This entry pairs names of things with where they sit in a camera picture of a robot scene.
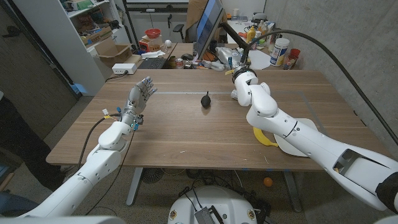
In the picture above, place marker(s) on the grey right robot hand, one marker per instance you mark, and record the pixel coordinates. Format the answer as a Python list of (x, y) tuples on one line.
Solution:
[(228, 57)]

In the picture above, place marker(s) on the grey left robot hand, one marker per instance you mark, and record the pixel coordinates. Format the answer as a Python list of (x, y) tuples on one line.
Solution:
[(136, 99)]

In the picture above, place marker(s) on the black rubber air blower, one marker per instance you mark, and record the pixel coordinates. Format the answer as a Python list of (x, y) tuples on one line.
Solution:
[(205, 101)]

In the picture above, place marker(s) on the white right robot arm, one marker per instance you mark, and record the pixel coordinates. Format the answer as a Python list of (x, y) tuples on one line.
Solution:
[(311, 140)]

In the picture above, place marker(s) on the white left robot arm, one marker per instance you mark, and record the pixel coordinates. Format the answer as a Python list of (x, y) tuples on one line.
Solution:
[(93, 168)]

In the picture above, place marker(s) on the yellow toy banana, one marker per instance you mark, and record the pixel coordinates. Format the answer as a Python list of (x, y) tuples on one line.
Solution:
[(262, 140)]

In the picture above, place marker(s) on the white paper plate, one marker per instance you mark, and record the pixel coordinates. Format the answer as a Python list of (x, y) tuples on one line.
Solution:
[(289, 147)]

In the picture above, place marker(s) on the white paper sheet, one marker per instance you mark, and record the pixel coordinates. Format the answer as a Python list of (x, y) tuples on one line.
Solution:
[(259, 60)]

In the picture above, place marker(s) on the yellow mustard bottle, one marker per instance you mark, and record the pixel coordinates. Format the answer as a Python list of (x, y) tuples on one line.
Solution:
[(250, 35)]

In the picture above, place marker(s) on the white power box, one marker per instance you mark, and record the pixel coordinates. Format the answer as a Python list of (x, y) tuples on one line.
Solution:
[(123, 68)]

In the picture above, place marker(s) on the computer monitor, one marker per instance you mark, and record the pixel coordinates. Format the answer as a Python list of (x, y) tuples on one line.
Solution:
[(206, 28)]

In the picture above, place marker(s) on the black keyboard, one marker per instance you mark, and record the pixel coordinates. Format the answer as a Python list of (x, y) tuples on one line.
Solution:
[(152, 63)]

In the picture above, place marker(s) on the black computer mouse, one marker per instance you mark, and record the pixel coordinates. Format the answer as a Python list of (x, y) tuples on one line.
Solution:
[(187, 57)]

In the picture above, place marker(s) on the white paper stack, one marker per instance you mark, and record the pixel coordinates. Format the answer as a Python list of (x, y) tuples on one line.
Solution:
[(152, 54)]

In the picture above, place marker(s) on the soda can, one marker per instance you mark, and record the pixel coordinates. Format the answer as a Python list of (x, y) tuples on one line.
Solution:
[(179, 63)]

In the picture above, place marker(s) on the white canister blue label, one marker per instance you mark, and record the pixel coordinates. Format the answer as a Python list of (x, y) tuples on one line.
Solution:
[(279, 53)]

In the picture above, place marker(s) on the open cardboard box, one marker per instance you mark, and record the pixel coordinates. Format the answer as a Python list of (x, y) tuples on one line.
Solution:
[(115, 53)]

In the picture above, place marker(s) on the dark lidded jar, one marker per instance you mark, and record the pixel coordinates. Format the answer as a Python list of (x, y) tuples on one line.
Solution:
[(276, 35)]

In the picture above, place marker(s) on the blue plastic piece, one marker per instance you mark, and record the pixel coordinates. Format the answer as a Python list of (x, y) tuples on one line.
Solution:
[(81, 88)]

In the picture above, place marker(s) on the black office chair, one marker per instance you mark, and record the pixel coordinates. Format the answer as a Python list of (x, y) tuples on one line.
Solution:
[(178, 28)]

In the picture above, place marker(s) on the white ball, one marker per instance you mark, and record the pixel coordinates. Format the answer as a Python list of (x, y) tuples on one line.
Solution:
[(168, 43)]

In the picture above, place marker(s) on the red bowl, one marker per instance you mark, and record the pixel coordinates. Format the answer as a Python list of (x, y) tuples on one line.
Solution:
[(152, 33)]

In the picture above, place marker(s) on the printed cardboard box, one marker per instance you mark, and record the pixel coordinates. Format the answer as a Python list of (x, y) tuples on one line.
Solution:
[(96, 36)]

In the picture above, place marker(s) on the grey table leg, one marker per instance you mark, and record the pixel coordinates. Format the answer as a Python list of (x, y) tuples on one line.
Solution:
[(133, 189), (292, 189)]

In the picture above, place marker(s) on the white shelf unit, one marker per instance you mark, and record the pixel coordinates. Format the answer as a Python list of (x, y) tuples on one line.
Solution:
[(62, 46)]

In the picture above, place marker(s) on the person in dark trousers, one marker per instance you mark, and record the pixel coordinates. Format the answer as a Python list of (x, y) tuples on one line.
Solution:
[(25, 146)]

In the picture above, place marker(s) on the orange ball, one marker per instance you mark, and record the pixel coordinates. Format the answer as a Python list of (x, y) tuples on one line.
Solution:
[(268, 182)]

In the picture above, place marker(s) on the grey finned module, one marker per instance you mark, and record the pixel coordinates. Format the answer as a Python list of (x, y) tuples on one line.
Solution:
[(203, 216)]

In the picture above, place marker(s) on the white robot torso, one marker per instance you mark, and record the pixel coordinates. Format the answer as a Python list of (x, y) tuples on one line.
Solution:
[(224, 202)]

